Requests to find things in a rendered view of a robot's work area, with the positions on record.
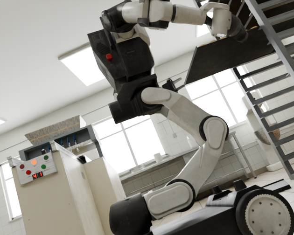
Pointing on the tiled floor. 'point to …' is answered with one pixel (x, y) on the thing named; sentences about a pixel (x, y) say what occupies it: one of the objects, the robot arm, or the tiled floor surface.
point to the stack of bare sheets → (278, 186)
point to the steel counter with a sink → (186, 155)
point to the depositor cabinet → (104, 188)
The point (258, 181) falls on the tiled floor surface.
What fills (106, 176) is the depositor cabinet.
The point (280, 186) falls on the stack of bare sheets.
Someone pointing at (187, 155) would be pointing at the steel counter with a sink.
